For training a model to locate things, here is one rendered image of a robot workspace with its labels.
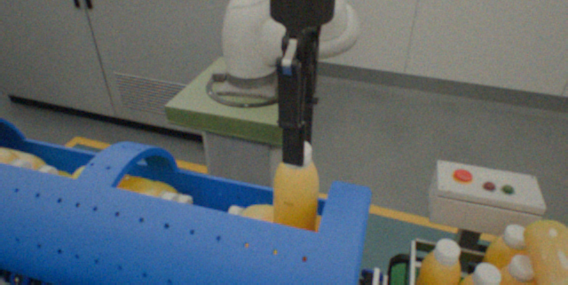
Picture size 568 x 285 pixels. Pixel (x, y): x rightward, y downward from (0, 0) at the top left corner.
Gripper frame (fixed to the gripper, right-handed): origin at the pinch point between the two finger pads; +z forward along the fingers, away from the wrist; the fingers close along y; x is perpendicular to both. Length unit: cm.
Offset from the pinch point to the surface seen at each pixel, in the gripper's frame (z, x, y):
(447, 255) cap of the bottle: 24.7, 25.5, -7.2
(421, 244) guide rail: 36.9, 23.3, -19.9
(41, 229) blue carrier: 17.9, -38.7, 12.5
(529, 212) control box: 26, 42, -24
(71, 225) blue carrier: 16.5, -33.3, 11.5
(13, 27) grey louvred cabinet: 64, -239, -160
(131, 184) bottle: 16.3, -29.8, 0.4
